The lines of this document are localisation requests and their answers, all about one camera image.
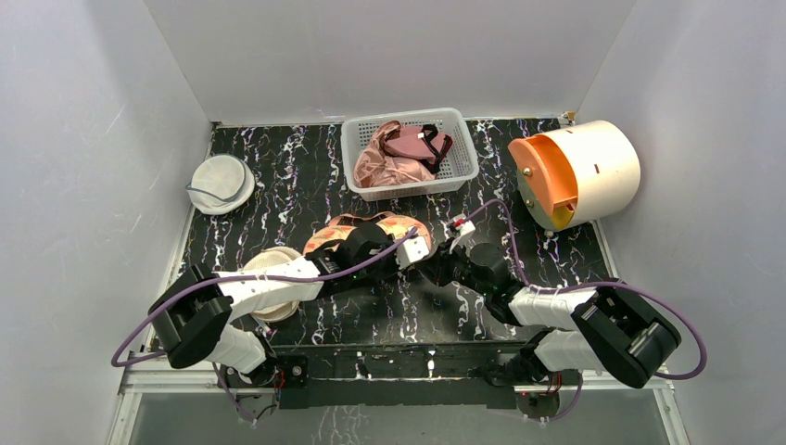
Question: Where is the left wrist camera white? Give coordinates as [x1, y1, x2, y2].
[395, 235, 431, 270]

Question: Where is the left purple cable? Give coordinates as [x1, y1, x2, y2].
[110, 227, 420, 425]

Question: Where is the white plastic basket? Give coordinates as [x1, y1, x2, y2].
[340, 108, 479, 201]

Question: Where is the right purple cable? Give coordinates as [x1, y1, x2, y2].
[448, 199, 708, 425]

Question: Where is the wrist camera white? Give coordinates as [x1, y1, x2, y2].
[448, 213, 475, 253]
[395, 235, 431, 270]

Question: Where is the aluminium frame rail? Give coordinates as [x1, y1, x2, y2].
[105, 202, 689, 445]

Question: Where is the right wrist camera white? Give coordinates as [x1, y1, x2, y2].
[448, 213, 475, 253]

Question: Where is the pink bra black trim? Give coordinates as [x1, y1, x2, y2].
[383, 124, 453, 174]

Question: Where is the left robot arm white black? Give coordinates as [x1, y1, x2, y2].
[148, 222, 429, 386]

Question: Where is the round white mesh laundry bag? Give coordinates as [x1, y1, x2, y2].
[185, 154, 256, 216]

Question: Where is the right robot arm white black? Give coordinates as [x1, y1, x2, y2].
[415, 242, 681, 388]

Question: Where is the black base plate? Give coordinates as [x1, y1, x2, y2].
[278, 342, 547, 410]

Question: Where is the pink satin garment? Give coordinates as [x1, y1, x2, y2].
[353, 121, 436, 188]

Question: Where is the purple cable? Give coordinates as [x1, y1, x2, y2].
[448, 199, 708, 425]
[110, 227, 420, 425]

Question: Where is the peach patterned mesh laundry bag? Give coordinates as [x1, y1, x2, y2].
[302, 211, 433, 255]

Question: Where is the white orange toy washing drum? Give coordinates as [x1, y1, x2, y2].
[508, 121, 641, 232]

